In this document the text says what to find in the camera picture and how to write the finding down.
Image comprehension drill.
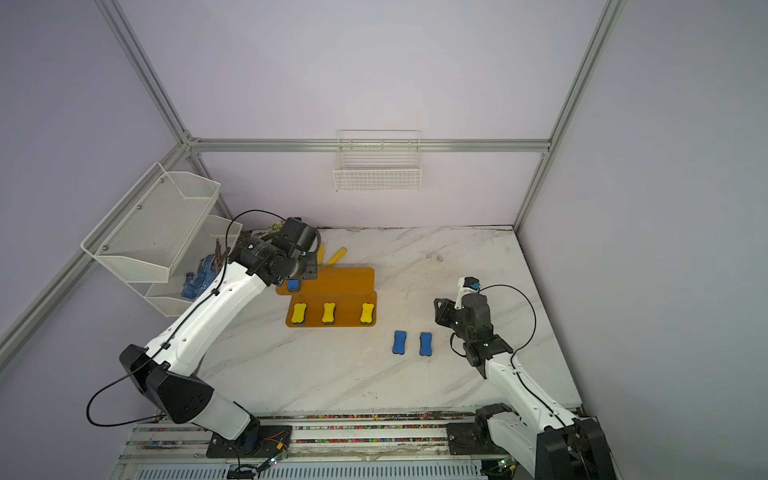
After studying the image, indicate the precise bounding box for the aluminium rail base frame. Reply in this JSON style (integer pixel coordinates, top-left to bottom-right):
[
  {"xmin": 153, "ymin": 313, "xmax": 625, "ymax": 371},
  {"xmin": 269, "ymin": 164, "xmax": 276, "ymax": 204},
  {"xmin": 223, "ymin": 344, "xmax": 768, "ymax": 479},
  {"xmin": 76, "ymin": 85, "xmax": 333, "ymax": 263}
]
[{"xmin": 110, "ymin": 409, "xmax": 531, "ymax": 479}]

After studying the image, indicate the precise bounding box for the yellow eraser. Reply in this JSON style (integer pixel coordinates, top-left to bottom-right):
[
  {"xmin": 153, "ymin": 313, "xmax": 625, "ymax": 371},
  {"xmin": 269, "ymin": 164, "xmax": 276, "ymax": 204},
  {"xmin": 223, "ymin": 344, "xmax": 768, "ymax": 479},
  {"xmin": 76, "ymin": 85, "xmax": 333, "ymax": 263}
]
[
  {"xmin": 290, "ymin": 303, "xmax": 307, "ymax": 325},
  {"xmin": 321, "ymin": 302, "xmax": 336, "ymax": 325},
  {"xmin": 360, "ymin": 303, "xmax": 375, "ymax": 325}
]

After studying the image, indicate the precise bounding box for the yellow handled garden tool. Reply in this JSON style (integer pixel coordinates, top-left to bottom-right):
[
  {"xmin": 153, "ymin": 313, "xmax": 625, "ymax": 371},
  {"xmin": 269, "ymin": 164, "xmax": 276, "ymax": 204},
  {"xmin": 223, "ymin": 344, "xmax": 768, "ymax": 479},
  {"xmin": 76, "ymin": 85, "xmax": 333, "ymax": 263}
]
[{"xmin": 317, "ymin": 242, "xmax": 348, "ymax": 268}]

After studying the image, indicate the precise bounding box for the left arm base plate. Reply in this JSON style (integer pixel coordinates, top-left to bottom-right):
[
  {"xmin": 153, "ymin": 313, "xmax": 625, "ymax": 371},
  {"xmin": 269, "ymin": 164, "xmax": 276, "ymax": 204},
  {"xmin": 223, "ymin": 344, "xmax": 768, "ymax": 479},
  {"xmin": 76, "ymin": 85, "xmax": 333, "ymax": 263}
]
[{"xmin": 206, "ymin": 424, "xmax": 293, "ymax": 459}]

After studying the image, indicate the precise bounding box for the orange wooden two-tier shelf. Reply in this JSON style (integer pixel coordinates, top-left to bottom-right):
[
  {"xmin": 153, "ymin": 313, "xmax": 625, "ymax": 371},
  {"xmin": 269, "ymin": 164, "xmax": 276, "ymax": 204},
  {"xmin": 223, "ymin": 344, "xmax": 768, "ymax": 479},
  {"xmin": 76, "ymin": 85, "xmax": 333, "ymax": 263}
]
[{"xmin": 276, "ymin": 267, "xmax": 378, "ymax": 329}]

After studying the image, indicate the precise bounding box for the white mesh wall bin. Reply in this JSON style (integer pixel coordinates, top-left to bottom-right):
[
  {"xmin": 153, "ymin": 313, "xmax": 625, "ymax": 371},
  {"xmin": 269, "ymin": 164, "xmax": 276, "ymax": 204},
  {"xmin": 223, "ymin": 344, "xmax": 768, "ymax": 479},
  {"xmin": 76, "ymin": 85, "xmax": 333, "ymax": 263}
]
[
  {"xmin": 143, "ymin": 215, "xmax": 242, "ymax": 317},
  {"xmin": 81, "ymin": 163, "xmax": 220, "ymax": 283}
]

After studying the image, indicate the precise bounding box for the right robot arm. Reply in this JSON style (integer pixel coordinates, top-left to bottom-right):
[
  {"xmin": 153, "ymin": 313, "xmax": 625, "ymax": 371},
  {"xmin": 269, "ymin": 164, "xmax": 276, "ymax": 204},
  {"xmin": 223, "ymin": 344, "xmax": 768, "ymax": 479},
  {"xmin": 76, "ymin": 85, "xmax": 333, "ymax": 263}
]
[{"xmin": 434, "ymin": 290, "xmax": 617, "ymax": 479}]

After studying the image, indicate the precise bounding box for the blue crumpled item in bin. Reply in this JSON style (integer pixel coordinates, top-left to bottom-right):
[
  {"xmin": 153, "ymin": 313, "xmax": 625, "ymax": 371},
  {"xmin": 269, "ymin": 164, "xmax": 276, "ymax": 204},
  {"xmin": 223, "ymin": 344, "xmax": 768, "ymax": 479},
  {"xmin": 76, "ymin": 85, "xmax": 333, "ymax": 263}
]
[{"xmin": 181, "ymin": 254, "xmax": 218, "ymax": 300}]

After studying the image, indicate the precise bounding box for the green succulent in white pot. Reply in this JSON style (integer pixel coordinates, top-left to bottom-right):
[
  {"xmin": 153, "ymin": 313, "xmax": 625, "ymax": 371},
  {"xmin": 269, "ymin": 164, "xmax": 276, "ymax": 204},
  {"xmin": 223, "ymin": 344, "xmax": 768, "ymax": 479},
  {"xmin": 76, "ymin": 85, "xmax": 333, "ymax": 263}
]
[{"xmin": 267, "ymin": 221, "xmax": 285, "ymax": 235}]

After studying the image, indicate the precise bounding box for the white wire wall basket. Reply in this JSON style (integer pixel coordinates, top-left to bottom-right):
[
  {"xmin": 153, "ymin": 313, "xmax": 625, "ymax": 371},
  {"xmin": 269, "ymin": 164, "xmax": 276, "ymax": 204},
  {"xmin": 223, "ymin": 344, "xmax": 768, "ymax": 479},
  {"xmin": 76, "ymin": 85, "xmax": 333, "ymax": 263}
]
[{"xmin": 333, "ymin": 129, "xmax": 422, "ymax": 192}]

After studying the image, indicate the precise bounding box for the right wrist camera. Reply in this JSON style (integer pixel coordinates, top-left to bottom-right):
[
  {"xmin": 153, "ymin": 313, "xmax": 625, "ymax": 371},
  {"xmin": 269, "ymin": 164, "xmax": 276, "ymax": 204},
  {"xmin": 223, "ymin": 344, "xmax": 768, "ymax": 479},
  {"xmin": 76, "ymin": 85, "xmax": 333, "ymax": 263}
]
[{"xmin": 455, "ymin": 276, "xmax": 480, "ymax": 310}]

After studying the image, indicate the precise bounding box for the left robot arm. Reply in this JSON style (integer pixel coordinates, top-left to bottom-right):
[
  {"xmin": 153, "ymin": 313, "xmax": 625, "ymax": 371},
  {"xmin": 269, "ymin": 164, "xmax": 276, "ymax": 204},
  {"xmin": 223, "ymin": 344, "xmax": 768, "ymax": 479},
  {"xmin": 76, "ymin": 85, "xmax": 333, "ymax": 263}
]
[{"xmin": 119, "ymin": 217, "xmax": 321, "ymax": 452}]

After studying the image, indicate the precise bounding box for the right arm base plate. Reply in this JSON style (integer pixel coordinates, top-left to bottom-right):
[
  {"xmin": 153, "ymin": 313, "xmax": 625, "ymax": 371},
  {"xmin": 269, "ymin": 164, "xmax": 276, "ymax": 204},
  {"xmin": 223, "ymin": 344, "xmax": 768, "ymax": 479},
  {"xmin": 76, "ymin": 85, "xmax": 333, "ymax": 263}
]
[{"xmin": 446, "ymin": 422, "xmax": 509, "ymax": 456}]

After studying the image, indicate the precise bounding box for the white mesh lower wall bin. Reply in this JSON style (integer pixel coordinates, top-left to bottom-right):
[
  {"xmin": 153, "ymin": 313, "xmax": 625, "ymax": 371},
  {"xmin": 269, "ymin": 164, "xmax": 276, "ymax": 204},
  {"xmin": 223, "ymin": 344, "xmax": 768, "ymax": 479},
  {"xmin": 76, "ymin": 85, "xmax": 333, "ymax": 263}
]
[{"xmin": 143, "ymin": 215, "xmax": 242, "ymax": 317}]

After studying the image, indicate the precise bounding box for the white mesh upper wall bin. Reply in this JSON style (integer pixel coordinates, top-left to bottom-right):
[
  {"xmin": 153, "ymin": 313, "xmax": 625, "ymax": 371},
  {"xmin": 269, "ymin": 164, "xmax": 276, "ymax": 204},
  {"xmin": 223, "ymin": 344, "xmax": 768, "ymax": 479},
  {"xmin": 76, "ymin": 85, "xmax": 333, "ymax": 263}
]
[{"xmin": 81, "ymin": 163, "xmax": 220, "ymax": 283}]

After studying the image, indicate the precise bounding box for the blue eraser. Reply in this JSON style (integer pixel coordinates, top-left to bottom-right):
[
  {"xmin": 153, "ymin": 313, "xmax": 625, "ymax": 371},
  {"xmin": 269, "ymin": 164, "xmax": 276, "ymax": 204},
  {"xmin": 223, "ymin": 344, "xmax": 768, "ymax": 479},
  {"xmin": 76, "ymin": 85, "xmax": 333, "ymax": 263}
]
[
  {"xmin": 286, "ymin": 280, "xmax": 301, "ymax": 293},
  {"xmin": 392, "ymin": 330, "xmax": 407, "ymax": 355},
  {"xmin": 419, "ymin": 332, "xmax": 433, "ymax": 357}
]

